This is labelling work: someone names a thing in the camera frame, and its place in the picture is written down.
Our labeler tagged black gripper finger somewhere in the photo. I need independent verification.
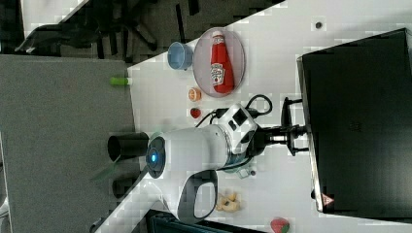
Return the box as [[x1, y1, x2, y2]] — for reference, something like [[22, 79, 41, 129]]
[[288, 125, 306, 136], [287, 137, 299, 152]]

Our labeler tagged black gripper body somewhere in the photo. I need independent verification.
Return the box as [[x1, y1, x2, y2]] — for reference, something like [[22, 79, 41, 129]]
[[249, 126, 288, 157]]

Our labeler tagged silver black toaster oven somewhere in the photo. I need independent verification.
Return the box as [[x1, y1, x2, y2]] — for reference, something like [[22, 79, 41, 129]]
[[296, 28, 412, 223]]

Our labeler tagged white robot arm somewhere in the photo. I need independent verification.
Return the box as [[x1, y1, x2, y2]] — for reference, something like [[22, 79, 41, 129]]
[[93, 104, 307, 233]]

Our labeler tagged green mug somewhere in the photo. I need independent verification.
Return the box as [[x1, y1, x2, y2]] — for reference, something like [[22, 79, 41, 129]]
[[225, 164, 256, 179]]

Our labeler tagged red strawberry toy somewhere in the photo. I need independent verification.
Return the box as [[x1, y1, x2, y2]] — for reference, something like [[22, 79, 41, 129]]
[[190, 108, 201, 118]]

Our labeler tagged yellow peeled banana toy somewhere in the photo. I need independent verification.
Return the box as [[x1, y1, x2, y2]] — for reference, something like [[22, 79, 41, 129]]
[[215, 192, 240, 213]]

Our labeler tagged red ketchup bottle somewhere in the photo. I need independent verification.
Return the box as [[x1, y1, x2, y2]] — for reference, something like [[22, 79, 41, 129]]
[[210, 31, 234, 93]]

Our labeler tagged pink red fruit toy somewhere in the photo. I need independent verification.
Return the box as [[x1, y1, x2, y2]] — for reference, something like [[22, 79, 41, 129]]
[[270, 217, 290, 233]]

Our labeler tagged orange half toy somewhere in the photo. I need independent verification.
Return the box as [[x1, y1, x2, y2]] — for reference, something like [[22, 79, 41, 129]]
[[188, 87, 201, 102]]

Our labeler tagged grey round plate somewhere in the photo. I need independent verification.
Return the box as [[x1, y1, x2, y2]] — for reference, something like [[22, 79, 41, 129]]
[[192, 27, 245, 98]]

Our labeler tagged blue cup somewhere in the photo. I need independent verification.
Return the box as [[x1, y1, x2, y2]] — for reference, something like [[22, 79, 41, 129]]
[[167, 42, 193, 70]]

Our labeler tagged black frying pan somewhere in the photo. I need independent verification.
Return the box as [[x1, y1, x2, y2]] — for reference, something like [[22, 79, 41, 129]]
[[107, 132, 149, 161]]

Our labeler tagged green marker pen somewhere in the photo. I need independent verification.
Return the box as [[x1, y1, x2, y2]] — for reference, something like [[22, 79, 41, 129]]
[[110, 77, 132, 86]]

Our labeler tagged black office chair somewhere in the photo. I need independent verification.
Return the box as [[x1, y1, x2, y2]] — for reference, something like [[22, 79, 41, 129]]
[[15, 0, 157, 59]]

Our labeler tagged dark blue table rail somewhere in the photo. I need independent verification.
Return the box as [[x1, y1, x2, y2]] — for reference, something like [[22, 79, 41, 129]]
[[146, 210, 264, 233]]

